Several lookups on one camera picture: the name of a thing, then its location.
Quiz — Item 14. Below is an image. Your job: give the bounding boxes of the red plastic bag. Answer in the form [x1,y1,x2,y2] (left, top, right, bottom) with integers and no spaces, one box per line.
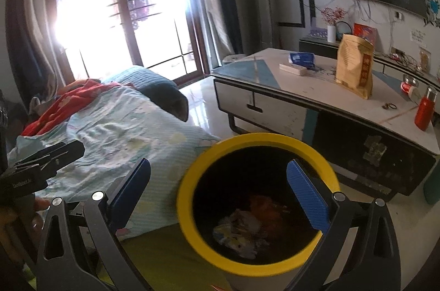
[250,196,285,238]

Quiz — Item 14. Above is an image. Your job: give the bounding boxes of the yellow snack wrapper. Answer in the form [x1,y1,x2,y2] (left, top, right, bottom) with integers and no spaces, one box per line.
[213,210,270,260]

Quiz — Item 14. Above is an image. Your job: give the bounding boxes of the yellow rim trash bin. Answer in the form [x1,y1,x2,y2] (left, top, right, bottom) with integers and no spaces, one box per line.
[177,132,340,290]

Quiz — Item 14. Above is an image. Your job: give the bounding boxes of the person's left hand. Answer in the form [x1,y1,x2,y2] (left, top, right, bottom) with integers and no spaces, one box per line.
[0,196,52,264]

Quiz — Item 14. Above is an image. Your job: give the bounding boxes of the red floral blanket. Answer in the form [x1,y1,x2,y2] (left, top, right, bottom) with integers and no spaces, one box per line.
[21,79,135,137]

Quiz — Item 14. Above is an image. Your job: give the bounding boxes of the Hello Kitty bed sheet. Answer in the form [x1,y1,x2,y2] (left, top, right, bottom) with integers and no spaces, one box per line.
[8,87,219,240]

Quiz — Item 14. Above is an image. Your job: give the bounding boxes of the dark left curtain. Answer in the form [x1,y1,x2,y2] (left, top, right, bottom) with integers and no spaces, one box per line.
[5,0,65,106]

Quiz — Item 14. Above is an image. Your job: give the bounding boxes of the white coffee table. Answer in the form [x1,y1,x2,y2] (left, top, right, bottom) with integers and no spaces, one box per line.
[213,48,439,200]

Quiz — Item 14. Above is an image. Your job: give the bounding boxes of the red thermos bottle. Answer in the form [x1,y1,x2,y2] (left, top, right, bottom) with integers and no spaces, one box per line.
[415,86,438,131]

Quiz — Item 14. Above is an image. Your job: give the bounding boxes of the teal quilted cushion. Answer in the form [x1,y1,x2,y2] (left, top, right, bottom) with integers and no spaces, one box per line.
[102,65,189,122]

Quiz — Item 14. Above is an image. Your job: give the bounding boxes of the red white can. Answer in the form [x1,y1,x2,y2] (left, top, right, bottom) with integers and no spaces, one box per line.
[400,75,421,104]

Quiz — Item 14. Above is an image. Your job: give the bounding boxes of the brown paper bag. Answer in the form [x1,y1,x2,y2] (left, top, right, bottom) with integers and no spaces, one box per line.
[335,34,374,100]

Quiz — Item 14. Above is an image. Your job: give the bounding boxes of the white flat box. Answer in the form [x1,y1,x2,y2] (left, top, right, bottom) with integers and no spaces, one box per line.
[279,64,307,76]

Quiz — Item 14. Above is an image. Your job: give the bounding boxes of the blue tissue pack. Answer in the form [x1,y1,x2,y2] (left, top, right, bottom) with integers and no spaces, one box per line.
[289,52,315,70]

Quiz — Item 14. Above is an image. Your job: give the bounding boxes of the brown framed glass door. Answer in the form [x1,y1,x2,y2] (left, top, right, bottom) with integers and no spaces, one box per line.
[46,0,209,85]

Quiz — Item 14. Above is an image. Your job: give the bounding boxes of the black tv cabinet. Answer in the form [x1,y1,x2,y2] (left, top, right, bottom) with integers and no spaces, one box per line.
[298,35,440,86]

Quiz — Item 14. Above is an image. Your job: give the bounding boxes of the red gift box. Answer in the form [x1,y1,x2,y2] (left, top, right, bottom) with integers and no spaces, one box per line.
[353,23,377,46]

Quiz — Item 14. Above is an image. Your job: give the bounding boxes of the blue white small bin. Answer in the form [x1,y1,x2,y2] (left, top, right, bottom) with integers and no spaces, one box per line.
[221,54,246,65]

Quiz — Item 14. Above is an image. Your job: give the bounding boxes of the white vase with red flowers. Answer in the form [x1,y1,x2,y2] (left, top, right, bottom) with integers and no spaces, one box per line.
[321,6,348,43]

